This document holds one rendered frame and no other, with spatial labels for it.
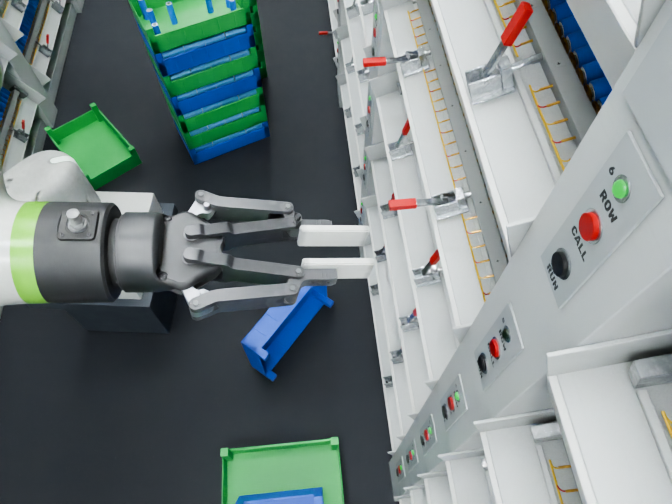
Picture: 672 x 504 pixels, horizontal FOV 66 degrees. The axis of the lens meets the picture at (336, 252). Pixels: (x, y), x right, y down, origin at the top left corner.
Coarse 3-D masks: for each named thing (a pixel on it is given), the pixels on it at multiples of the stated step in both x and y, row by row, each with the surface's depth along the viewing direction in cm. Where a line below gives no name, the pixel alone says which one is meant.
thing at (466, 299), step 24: (384, 0) 87; (408, 0) 87; (408, 24) 85; (408, 48) 82; (408, 96) 77; (432, 96) 76; (432, 120) 74; (432, 144) 72; (432, 168) 70; (456, 168) 69; (432, 192) 68; (432, 216) 67; (456, 216) 65; (456, 240) 64; (456, 264) 62; (480, 264) 61; (456, 288) 61; (480, 288) 60; (456, 312) 60; (456, 336) 56
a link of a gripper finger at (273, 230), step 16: (192, 224) 48; (208, 224) 49; (224, 224) 49; (240, 224) 50; (256, 224) 50; (272, 224) 50; (288, 224) 51; (224, 240) 50; (240, 240) 50; (256, 240) 51; (272, 240) 52
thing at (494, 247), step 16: (416, 0) 83; (432, 16) 80; (432, 32) 78; (432, 48) 77; (432, 80) 76; (448, 80) 73; (448, 96) 72; (448, 112) 70; (464, 128) 68; (448, 144) 70; (464, 144) 67; (448, 160) 69; (464, 160) 66; (480, 176) 64; (480, 192) 63; (480, 208) 62; (464, 224) 64; (480, 224) 61; (496, 240) 59; (496, 256) 59; (496, 272) 58
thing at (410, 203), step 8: (392, 200) 65; (400, 200) 65; (408, 200) 65; (416, 200) 65; (424, 200) 65; (432, 200) 65; (440, 200) 65; (392, 208) 64; (400, 208) 64; (408, 208) 65
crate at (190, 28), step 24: (168, 0) 155; (192, 0) 157; (216, 0) 157; (240, 0) 146; (144, 24) 151; (168, 24) 151; (192, 24) 144; (216, 24) 147; (240, 24) 151; (168, 48) 146
